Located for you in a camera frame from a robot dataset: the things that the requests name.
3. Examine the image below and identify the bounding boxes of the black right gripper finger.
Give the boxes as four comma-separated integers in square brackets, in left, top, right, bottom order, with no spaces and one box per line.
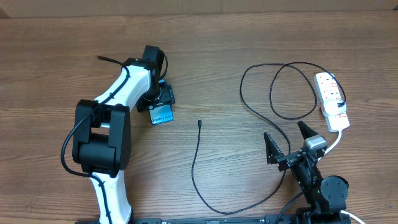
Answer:
[264,133,284,164]
[297,121,318,140]

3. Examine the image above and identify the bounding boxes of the blue Galaxy smartphone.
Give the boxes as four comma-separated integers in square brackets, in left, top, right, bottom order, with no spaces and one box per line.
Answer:
[149,105,174,125]

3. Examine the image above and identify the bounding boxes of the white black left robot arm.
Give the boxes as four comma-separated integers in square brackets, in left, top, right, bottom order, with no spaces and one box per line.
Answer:
[60,45,175,223]

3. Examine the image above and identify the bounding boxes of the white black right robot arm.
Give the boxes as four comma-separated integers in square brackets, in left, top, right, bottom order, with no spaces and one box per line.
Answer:
[264,121,351,223]

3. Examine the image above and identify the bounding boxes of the white charger adapter plug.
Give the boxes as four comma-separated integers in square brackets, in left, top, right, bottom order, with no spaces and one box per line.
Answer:
[322,100,347,117]

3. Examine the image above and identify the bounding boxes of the white power strip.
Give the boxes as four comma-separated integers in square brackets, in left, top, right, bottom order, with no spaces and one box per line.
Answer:
[314,72,349,132]

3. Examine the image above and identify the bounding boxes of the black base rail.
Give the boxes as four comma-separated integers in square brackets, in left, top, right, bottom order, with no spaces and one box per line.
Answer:
[74,214,312,224]

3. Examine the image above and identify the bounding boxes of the white power strip cord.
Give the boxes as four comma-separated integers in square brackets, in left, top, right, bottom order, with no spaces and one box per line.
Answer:
[317,129,366,224]

